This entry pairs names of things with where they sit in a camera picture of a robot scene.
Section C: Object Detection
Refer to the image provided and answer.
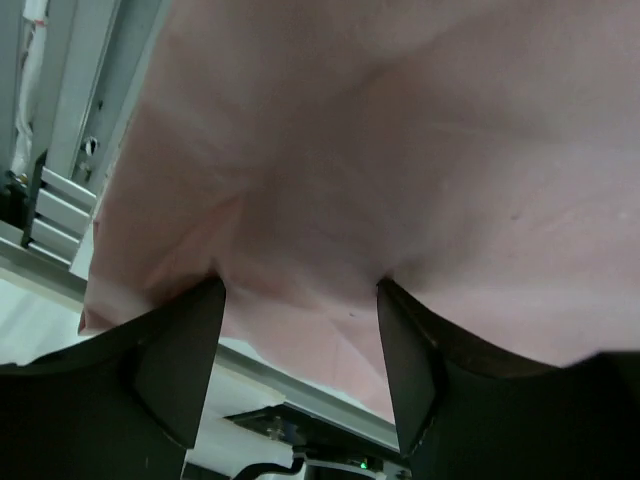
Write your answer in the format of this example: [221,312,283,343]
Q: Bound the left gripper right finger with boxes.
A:
[377,279,639,479]

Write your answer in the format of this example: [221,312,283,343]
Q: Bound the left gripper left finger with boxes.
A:
[1,278,226,479]

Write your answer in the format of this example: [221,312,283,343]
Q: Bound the pink trousers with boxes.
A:
[79,1,639,418]

